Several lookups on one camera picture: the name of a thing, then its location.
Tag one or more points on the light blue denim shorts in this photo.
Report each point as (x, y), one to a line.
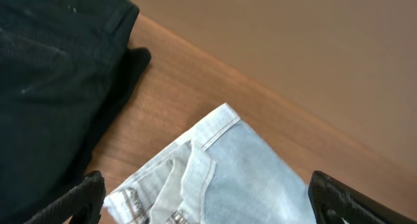
(219, 171)

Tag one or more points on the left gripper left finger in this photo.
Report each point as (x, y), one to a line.
(81, 204)

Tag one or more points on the folded black shorts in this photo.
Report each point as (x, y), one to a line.
(66, 73)

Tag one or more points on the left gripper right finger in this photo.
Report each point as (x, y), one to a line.
(334, 202)

